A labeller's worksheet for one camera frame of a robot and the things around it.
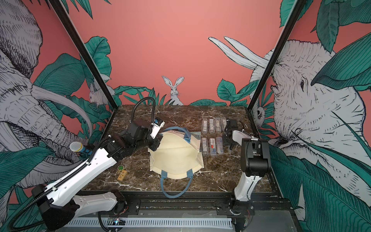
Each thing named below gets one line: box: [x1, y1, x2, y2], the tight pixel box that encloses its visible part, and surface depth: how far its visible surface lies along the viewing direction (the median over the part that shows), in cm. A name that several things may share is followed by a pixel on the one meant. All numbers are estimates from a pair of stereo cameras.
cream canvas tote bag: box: [147, 126, 205, 199], surface depth 81 cm
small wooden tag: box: [116, 169, 128, 182], surface depth 85 cm
